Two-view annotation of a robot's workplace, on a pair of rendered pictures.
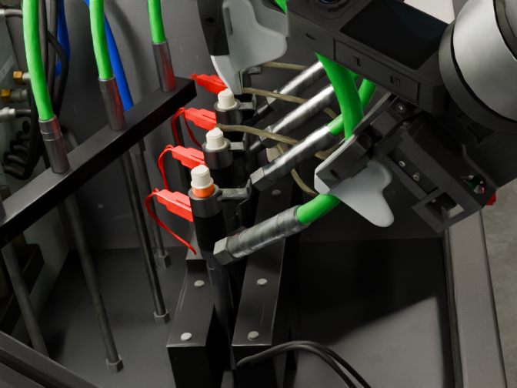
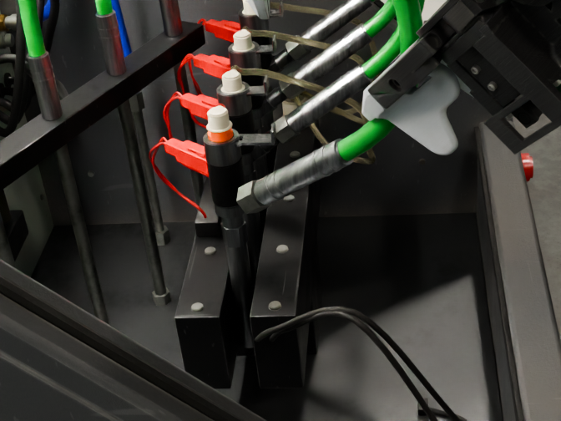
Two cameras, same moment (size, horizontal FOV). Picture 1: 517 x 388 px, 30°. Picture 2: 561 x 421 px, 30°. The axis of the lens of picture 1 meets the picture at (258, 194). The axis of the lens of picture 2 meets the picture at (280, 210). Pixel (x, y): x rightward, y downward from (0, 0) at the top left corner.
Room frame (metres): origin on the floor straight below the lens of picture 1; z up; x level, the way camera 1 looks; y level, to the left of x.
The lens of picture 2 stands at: (0.01, 0.04, 1.51)
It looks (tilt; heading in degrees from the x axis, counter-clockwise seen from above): 34 degrees down; 358
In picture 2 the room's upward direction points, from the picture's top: 6 degrees counter-clockwise
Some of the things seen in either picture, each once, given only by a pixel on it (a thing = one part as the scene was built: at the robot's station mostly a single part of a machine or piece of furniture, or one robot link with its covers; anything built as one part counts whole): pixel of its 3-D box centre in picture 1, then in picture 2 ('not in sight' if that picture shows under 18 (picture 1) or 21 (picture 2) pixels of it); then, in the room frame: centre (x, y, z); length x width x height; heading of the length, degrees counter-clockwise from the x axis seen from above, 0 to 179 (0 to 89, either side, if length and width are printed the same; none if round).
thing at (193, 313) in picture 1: (248, 289); (263, 263); (0.84, 0.03, 0.91); 0.34 x 0.10 x 0.15; 169
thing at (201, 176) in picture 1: (202, 182); (219, 125); (0.73, 0.05, 1.13); 0.02 x 0.02 x 0.03
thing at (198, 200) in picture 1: (231, 282); (249, 245); (0.72, 0.04, 1.01); 0.05 x 0.03 x 0.21; 79
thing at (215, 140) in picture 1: (216, 145); (233, 88); (0.80, 0.03, 1.12); 0.02 x 0.02 x 0.03
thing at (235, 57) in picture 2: (250, 188); (266, 146); (0.88, 0.01, 1.01); 0.05 x 0.03 x 0.21; 79
